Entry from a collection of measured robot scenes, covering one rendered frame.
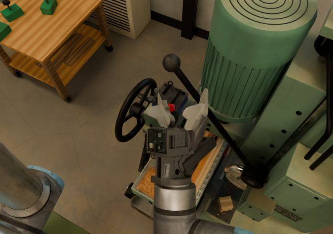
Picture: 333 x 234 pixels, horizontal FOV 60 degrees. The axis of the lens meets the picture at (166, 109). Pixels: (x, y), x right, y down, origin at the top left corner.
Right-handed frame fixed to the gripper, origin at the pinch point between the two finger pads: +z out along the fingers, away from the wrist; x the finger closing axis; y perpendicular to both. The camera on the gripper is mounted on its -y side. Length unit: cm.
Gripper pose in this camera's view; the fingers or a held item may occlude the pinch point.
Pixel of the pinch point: (183, 89)
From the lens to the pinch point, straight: 64.0
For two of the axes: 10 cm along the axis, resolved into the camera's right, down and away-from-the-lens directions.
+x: -6.4, 0.1, 7.7
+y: -7.7, -0.3, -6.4
